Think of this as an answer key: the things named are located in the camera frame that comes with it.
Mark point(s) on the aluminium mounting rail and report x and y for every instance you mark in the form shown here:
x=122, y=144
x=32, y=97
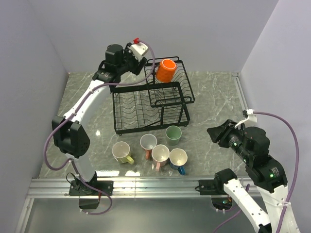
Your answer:
x=123, y=187

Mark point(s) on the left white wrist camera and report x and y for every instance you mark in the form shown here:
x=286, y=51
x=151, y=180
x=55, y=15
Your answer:
x=138, y=49

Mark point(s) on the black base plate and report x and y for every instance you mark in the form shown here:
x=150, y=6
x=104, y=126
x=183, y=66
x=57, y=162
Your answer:
x=206, y=187
x=77, y=188

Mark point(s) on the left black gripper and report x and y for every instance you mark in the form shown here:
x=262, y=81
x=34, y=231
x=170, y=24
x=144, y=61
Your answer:
x=138, y=65

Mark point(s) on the coral pink mug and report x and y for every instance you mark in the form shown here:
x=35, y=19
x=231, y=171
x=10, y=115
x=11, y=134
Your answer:
x=148, y=142

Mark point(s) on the blue mug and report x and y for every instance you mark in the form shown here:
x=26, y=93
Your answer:
x=178, y=158

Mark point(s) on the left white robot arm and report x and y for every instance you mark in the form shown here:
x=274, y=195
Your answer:
x=69, y=133

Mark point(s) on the orange mug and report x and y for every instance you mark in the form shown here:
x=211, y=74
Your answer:
x=166, y=70

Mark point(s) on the yellow mug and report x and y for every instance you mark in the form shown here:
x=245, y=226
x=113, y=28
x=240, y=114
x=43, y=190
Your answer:
x=121, y=151

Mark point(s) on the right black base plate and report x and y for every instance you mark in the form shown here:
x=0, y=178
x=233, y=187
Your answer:
x=206, y=187

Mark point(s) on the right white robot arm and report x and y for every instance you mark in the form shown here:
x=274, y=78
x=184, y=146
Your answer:
x=268, y=175

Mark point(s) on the black wire dish rack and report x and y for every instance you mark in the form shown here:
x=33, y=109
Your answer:
x=153, y=105

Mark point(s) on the green cup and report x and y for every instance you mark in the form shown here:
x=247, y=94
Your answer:
x=173, y=135

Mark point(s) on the light pink mug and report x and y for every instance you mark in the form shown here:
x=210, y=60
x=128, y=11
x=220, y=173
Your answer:
x=160, y=156

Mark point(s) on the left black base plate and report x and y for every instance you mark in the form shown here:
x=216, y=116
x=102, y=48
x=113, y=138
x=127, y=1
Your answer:
x=77, y=188

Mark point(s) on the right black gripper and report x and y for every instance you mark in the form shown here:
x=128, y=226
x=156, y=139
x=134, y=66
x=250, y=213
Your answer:
x=221, y=132

